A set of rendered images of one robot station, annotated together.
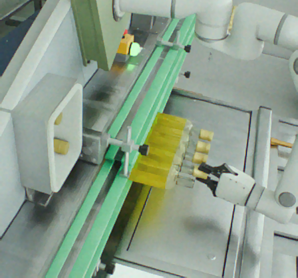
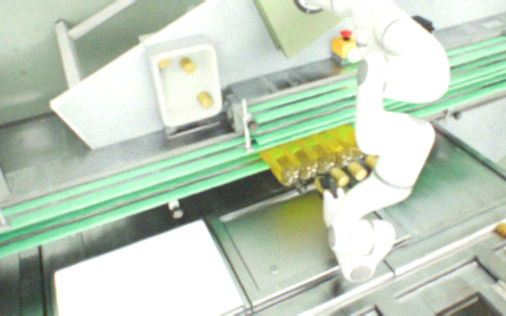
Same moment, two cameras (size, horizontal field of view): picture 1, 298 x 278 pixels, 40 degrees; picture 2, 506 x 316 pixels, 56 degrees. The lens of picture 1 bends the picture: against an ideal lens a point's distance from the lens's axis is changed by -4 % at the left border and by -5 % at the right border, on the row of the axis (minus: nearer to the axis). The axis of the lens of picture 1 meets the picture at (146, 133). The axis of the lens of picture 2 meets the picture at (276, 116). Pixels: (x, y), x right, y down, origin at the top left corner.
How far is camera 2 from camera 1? 0.95 m
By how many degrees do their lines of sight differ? 45
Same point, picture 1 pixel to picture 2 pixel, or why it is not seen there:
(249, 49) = not seen: hidden behind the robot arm
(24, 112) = (150, 48)
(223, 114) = (477, 175)
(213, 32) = (360, 35)
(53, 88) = (189, 42)
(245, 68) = not seen: outside the picture
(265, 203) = not seen: hidden behind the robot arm
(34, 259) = (119, 161)
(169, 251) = (248, 241)
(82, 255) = (148, 178)
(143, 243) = (238, 222)
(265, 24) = (378, 26)
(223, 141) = (438, 198)
